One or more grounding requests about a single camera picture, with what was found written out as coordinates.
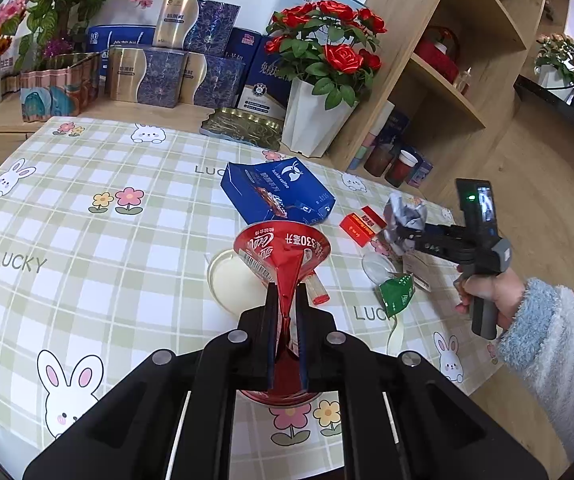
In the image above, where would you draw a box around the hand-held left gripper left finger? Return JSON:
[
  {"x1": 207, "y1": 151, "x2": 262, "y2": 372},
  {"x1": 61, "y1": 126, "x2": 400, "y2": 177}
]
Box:
[{"x1": 22, "y1": 282, "x2": 282, "y2": 480}]

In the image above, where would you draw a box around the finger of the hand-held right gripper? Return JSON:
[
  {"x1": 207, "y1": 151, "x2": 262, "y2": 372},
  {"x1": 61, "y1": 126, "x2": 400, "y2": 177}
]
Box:
[{"x1": 392, "y1": 222, "x2": 450, "y2": 261}]

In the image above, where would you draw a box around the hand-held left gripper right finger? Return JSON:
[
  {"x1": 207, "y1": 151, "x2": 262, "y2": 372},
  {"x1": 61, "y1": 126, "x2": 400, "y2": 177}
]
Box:
[{"x1": 293, "y1": 284, "x2": 551, "y2": 480}]

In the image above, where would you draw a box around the silver wrapper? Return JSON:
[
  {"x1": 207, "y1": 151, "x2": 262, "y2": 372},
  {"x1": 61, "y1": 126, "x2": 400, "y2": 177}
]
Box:
[{"x1": 383, "y1": 191, "x2": 430, "y2": 257}]

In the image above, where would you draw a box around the red lighter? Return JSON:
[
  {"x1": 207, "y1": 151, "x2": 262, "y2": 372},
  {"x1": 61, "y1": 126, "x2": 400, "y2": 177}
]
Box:
[{"x1": 306, "y1": 280, "x2": 331, "y2": 306}]

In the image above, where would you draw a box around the crushed red cola can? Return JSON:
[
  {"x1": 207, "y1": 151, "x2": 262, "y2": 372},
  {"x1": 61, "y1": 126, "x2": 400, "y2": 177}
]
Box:
[{"x1": 232, "y1": 221, "x2": 332, "y2": 407}]

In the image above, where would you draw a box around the person's right forearm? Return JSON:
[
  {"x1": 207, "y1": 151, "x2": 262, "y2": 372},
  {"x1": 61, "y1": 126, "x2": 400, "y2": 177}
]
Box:
[{"x1": 497, "y1": 277, "x2": 574, "y2": 461}]

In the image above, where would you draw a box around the person's right hand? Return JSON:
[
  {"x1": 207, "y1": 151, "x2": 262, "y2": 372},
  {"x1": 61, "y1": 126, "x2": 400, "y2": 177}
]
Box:
[{"x1": 454, "y1": 265, "x2": 528, "y2": 329}]

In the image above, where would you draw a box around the white paper card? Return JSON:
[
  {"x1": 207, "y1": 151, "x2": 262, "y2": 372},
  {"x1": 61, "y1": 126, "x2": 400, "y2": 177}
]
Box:
[{"x1": 401, "y1": 252, "x2": 436, "y2": 292}]

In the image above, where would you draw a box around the clear round plastic lid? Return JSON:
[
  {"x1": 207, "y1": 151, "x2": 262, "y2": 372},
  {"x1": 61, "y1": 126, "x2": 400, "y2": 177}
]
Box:
[{"x1": 362, "y1": 252, "x2": 398, "y2": 286}]

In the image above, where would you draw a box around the green sachet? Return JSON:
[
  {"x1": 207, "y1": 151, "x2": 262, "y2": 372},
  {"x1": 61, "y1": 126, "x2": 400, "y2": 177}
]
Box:
[{"x1": 378, "y1": 272, "x2": 416, "y2": 319}]

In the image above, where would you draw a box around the small purple blue box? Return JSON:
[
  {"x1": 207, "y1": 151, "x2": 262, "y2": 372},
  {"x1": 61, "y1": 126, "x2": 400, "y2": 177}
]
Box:
[{"x1": 409, "y1": 157, "x2": 434, "y2": 189}]

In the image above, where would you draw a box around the red cigarette box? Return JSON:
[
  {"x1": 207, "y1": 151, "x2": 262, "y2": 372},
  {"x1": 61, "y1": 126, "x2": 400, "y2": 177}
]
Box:
[{"x1": 339, "y1": 205, "x2": 388, "y2": 249}]

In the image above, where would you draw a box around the white round lid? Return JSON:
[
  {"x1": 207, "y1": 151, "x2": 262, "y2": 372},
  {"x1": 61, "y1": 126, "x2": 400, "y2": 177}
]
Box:
[{"x1": 207, "y1": 247, "x2": 280, "y2": 319}]

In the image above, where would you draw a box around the red plastic cup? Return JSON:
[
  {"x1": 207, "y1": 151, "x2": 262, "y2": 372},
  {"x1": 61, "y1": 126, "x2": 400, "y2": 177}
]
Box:
[{"x1": 384, "y1": 149, "x2": 419, "y2": 189}]

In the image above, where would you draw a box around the brown plastic cup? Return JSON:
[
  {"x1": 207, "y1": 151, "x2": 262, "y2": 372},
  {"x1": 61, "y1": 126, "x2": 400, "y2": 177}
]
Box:
[{"x1": 364, "y1": 142, "x2": 392, "y2": 177}]

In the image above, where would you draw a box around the white plastic spoon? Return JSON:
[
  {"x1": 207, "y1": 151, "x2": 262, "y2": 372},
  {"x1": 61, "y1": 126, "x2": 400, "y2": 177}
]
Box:
[{"x1": 386, "y1": 317, "x2": 408, "y2": 357}]

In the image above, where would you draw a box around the dark blue gift box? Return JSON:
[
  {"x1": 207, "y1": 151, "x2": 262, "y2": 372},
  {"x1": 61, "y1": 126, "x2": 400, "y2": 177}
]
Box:
[{"x1": 379, "y1": 110, "x2": 410, "y2": 151}]

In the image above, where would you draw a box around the stack of pastel cups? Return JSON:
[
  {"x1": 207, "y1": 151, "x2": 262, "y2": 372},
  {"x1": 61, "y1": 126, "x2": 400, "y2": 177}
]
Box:
[{"x1": 347, "y1": 102, "x2": 396, "y2": 171}]

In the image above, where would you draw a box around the blue coffee bag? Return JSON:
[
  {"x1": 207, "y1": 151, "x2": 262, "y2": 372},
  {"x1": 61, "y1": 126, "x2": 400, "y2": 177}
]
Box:
[{"x1": 220, "y1": 157, "x2": 336, "y2": 227}]

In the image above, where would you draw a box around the red rose plant white pot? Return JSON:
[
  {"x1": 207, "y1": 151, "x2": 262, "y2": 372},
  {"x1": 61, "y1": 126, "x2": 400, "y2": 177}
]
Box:
[{"x1": 265, "y1": 0, "x2": 388, "y2": 159}]

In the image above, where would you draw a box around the red gift basket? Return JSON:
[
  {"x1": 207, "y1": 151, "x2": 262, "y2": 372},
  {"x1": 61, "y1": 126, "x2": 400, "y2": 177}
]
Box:
[{"x1": 413, "y1": 25, "x2": 460, "y2": 84}]

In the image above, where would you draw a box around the pink rose plant white pot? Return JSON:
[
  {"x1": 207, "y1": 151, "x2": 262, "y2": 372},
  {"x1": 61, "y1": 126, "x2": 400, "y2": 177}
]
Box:
[{"x1": 534, "y1": 32, "x2": 574, "y2": 104}]

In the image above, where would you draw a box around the gold leaf shaped tray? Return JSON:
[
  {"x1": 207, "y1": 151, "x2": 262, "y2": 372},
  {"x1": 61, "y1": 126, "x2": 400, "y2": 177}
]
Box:
[{"x1": 200, "y1": 107, "x2": 288, "y2": 149}]

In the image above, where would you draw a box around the blue box round emblem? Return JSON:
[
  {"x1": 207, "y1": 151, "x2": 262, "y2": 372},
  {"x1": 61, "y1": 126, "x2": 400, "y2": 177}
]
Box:
[{"x1": 237, "y1": 35, "x2": 292, "y2": 121}]

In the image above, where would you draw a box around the wooden shelf unit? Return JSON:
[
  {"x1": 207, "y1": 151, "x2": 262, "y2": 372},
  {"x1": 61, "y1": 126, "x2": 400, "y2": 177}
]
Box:
[{"x1": 327, "y1": 0, "x2": 551, "y2": 202}]

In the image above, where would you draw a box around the dark blue box red logo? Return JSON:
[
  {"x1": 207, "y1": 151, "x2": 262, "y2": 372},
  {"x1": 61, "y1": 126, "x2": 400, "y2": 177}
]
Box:
[{"x1": 227, "y1": 27, "x2": 278, "y2": 63}]

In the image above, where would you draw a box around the gold and blue patterned box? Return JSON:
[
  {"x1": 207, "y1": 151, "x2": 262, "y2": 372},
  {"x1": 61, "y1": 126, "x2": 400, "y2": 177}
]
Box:
[
  {"x1": 104, "y1": 45, "x2": 188, "y2": 110},
  {"x1": 153, "y1": 0, "x2": 241, "y2": 56},
  {"x1": 179, "y1": 50, "x2": 246, "y2": 106}
]

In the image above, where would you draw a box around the wavy colourful planter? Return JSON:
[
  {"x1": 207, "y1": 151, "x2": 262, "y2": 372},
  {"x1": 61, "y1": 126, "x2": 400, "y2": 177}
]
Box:
[{"x1": 19, "y1": 52, "x2": 100, "y2": 125}]

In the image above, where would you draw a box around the blue milk carton box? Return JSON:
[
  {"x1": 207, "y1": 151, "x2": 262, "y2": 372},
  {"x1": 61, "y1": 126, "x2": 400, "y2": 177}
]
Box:
[{"x1": 87, "y1": 25, "x2": 160, "y2": 93}]

